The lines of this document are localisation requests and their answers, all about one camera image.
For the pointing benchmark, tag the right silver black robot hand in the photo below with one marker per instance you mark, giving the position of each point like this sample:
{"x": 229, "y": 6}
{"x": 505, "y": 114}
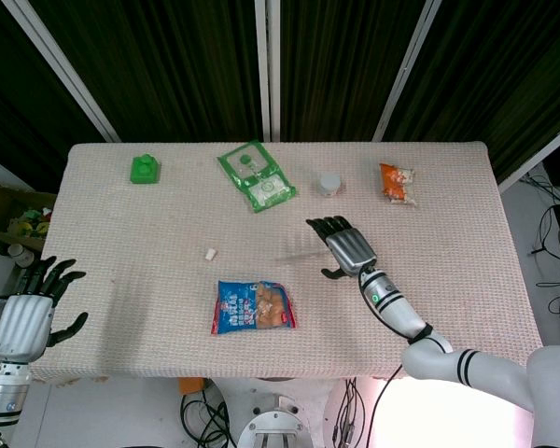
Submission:
{"x": 352, "y": 249}

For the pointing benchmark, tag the orange box under table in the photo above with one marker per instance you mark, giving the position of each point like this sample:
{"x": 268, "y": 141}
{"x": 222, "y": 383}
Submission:
{"x": 191, "y": 385}

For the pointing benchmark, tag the cardboard box with toys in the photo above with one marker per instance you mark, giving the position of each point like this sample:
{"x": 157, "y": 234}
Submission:
{"x": 9, "y": 210}

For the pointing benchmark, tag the green snack packet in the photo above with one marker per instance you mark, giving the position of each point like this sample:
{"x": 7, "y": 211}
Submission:
{"x": 259, "y": 179}

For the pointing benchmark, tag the green toy block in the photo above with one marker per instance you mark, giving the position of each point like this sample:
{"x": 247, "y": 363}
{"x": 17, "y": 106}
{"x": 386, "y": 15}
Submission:
{"x": 144, "y": 170}

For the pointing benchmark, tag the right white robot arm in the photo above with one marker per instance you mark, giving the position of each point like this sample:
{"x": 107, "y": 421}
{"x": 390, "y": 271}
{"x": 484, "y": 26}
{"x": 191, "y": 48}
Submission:
{"x": 448, "y": 359}

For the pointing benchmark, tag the small white bottle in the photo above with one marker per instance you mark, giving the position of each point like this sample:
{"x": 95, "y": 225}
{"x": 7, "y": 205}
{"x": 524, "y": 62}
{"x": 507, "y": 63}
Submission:
{"x": 21, "y": 256}

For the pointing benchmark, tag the small white piece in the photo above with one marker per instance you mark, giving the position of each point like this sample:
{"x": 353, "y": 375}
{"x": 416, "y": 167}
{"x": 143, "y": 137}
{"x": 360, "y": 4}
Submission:
{"x": 210, "y": 255}

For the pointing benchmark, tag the blue snack packet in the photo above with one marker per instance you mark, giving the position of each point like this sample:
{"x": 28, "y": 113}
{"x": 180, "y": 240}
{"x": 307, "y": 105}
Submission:
{"x": 242, "y": 310}

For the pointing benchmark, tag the orange snack packet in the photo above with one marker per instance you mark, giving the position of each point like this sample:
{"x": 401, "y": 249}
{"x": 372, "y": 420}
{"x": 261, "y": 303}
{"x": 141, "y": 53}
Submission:
{"x": 396, "y": 182}

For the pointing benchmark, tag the transparent test tube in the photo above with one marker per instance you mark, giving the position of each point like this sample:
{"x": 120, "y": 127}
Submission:
{"x": 303, "y": 256}

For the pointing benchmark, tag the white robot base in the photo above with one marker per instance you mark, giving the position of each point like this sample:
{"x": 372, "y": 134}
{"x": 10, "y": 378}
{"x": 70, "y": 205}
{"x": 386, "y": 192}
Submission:
{"x": 275, "y": 420}

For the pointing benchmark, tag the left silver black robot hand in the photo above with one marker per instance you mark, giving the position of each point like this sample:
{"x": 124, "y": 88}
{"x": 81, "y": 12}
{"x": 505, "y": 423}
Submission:
{"x": 23, "y": 322}

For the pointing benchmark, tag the beige waffle tablecloth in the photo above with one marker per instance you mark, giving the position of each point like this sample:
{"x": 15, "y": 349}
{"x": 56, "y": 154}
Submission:
{"x": 144, "y": 233}

